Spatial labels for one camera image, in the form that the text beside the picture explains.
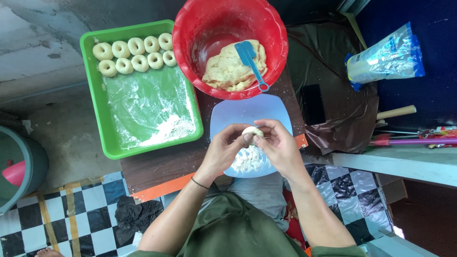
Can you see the person's left hand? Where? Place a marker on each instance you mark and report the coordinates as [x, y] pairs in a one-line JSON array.
[[221, 153]]

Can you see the person's right hand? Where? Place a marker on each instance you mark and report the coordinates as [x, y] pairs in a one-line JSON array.
[[282, 153]]

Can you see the small white dough piece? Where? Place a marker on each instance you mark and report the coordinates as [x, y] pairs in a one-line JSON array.
[[252, 131]]

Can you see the flour pile on plate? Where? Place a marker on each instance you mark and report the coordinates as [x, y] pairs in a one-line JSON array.
[[250, 161]]

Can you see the thin black wristband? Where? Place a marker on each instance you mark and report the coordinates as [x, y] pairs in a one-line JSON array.
[[198, 184]]

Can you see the person's grey shirt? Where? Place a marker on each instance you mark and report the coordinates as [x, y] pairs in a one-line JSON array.
[[262, 196]]

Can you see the pale blue plastic plate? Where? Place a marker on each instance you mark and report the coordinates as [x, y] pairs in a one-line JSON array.
[[246, 107]]

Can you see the flour heap in tray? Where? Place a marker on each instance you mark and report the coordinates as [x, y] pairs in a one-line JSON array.
[[171, 129]]

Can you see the black phone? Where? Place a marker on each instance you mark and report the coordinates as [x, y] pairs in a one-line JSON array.
[[313, 105]]

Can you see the red patterned cushion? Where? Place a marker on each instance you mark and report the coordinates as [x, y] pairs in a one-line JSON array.
[[293, 217]]

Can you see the person's olive green garment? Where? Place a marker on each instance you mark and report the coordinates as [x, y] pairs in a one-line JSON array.
[[232, 228]]

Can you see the large yellowish dough mass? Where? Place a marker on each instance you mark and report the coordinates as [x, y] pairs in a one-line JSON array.
[[225, 71]]

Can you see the green plastic tray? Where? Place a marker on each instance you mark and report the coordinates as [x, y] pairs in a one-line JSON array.
[[142, 100]]

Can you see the crumpled black cloth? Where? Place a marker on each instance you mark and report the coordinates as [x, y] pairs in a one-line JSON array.
[[137, 214]]

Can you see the blue plastic spatula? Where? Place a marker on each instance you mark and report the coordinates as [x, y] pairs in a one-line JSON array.
[[245, 52]]

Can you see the brown plastic sheet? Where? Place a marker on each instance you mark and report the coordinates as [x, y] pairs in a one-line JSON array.
[[321, 53]]

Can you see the brown cardboard box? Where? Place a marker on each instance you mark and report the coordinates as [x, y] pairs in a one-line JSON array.
[[394, 189]]

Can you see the wooden rolling pin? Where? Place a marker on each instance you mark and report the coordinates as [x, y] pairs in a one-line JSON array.
[[396, 112]]

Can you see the thin metal tool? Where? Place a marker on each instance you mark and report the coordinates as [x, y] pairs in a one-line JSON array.
[[403, 132]]

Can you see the red plastic basin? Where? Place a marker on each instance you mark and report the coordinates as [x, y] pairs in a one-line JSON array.
[[214, 21]]

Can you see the clear blue flour bag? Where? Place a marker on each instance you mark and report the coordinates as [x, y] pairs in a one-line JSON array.
[[385, 59]]

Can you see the rows of dough rings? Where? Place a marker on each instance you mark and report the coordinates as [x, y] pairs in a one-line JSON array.
[[120, 49]]

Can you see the black white checkered mat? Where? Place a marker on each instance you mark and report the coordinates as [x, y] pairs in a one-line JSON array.
[[89, 214]]

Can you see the red snack packet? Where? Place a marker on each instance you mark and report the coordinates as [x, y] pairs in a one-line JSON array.
[[444, 132]]

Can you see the teal plastic bucket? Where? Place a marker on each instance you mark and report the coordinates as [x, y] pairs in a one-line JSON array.
[[35, 160]]

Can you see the person's foot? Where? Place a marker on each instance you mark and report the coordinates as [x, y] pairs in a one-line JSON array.
[[48, 253]]

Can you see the pink plastic scoop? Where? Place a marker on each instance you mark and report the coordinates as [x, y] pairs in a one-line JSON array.
[[16, 173]]

